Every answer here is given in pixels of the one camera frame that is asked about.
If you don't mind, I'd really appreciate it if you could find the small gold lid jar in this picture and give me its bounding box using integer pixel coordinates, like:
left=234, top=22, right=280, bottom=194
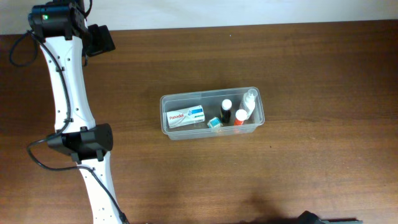
left=207, top=117, right=223, bottom=131

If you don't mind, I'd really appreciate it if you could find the black bottle white cap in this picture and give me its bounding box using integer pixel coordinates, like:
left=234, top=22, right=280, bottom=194
left=221, top=99, right=232, bottom=123

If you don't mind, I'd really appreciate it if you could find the clear plastic container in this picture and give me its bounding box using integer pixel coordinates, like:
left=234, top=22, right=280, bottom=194
left=160, top=86, right=265, bottom=140

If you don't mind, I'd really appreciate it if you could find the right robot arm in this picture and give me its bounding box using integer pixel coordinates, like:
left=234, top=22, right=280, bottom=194
left=295, top=211, right=364, bottom=224

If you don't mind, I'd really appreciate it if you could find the white spray bottle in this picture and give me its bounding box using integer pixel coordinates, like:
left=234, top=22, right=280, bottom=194
left=239, top=88, right=257, bottom=120

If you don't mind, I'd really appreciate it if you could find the white Panadol medicine box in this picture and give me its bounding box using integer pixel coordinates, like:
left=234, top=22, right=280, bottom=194
left=166, top=105, right=205, bottom=128

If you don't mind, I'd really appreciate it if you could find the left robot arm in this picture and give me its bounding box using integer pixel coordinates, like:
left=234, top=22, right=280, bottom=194
left=28, top=1, right=128, bottom=223

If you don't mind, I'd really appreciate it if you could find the orange tube white cap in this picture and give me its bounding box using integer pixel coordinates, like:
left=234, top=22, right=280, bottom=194
left=234, top=109, right=248, bottom=126

